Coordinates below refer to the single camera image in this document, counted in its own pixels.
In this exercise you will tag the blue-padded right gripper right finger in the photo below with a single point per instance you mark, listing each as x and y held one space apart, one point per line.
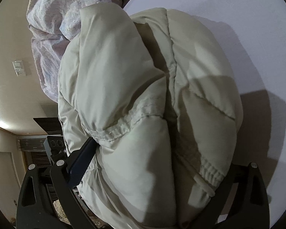
250 207

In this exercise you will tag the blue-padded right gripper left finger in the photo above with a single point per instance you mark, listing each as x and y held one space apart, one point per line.
35 208

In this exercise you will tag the light grey puffer jacket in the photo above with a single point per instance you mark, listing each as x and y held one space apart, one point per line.
158 95

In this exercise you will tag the floral pink quilt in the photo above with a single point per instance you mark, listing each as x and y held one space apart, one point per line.
54 23

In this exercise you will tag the white wall socket panel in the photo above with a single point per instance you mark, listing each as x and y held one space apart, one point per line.
19 68

